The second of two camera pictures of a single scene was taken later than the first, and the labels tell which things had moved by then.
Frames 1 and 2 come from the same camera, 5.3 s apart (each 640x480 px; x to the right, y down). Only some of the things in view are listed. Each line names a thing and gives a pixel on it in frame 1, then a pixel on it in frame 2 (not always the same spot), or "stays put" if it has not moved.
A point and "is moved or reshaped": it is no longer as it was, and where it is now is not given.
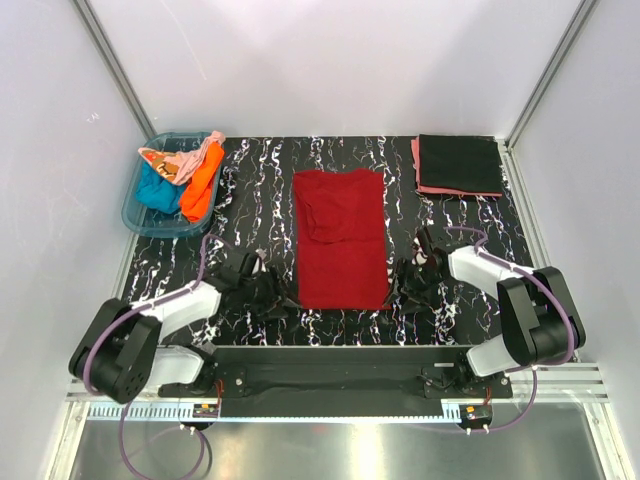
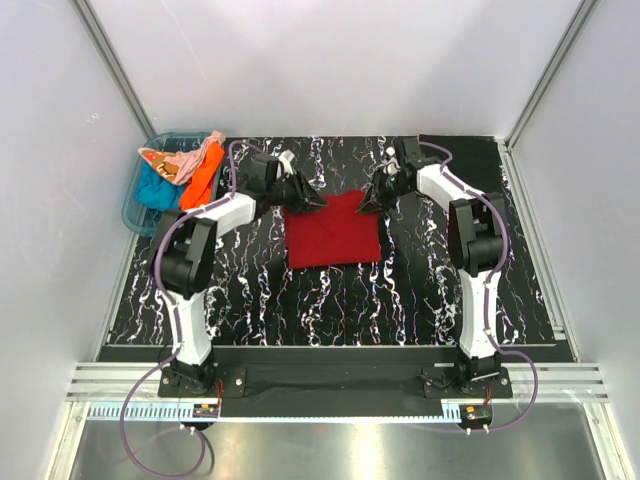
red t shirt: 340,239 is moved or reshaped
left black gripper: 267,295 -> 295,187
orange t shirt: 196,197 stays put
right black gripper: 410,286 -> 382,185
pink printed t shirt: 176,166 stays put
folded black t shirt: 466,163 stays put
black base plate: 345,381 stays put
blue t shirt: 156,193 stays put
